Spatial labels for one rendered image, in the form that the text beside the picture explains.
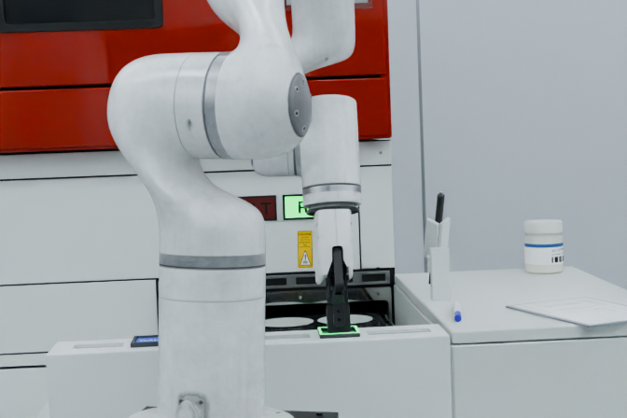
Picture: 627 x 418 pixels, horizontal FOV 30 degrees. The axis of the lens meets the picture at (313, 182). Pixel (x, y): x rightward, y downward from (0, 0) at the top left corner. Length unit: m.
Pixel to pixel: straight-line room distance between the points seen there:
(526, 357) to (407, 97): 2.15
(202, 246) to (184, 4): 0.96
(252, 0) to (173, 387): 0.43
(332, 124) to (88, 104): 0.66
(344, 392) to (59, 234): 0.81
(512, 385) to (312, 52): 0.54
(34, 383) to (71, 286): 0.19
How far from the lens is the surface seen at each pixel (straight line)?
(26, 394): 2.30
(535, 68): 3.81
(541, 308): 1.79
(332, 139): 1.64
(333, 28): 1.62
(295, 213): 2.21
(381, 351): 1.62
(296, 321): 2.13
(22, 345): 2.28
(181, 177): 1.30
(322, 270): 1.60
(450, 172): 3.75
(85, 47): 2.18
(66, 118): 2.18
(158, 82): 1.29
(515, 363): 1.66
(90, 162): 2.22
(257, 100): 1.24
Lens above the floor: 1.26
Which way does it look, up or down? 3 degrees down
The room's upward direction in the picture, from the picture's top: 2 degrees counter-clockwise
